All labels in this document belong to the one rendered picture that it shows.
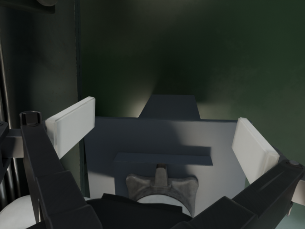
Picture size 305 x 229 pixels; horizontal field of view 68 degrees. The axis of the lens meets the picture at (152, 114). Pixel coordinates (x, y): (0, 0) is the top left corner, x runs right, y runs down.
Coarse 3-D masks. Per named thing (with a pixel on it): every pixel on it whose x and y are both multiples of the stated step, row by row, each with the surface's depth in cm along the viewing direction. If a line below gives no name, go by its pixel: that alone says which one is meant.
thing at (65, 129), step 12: (72, 108) 17; (84, 108) 18; (48, 120) 14; (60, 120) 15; (72, 120) 16; (84, 120) 19; (48, 132) 14; (60, 132) 15; (72, 132) 17; (84, 132) 19; (60, 144) 15; (72, 144) 17; (60, 156) 15
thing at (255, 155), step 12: (240, 120) 19; (240, 132) 18; (252, 132) 16; (240, 144) 18; (252, 144) 15; (264, 144) 14; (240, 156) 18; (252, 156) 15; (264, 156) 13; (276, 156) 13; (252, 168) 15; (264, 168) 13; (252, 180) 15
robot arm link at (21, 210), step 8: (16, 200) 45; (24, 200) 44; (8, 208) 43; (16, 208) 42; (24, 208) 42; (32, 208) 42; (0, 216) 42; (8, 216) 41; (16, 216) 41; (24, 216) 41; (32, 216) 41; (0, 224) 40; (8, 224) 40; (16, 224) 40; (24, 224) 40; (32, 224) 40
